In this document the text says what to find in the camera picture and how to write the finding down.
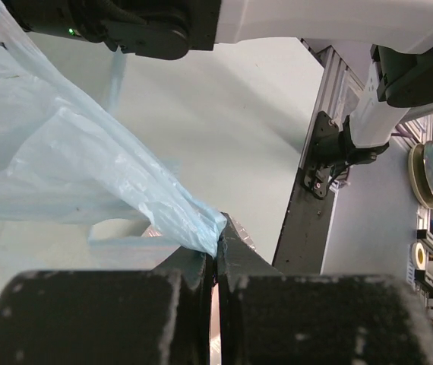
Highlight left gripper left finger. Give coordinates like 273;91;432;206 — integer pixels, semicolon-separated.
0;249;213;364

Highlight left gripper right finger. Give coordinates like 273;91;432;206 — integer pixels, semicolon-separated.
216;222;433;364

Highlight light blue plastic bag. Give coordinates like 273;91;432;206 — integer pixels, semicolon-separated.
0;2;226;256

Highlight white paper plate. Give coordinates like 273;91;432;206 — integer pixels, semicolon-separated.
141;217;256;251

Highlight white tape roll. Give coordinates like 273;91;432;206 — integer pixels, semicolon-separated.
411;242;426;271

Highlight stacked plates in background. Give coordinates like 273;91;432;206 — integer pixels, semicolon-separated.
408;141;433;210

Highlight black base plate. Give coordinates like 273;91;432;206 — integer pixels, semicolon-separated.
272;111;349;275

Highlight aluminium frame rail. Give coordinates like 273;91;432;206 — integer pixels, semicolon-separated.
301;38;371;125

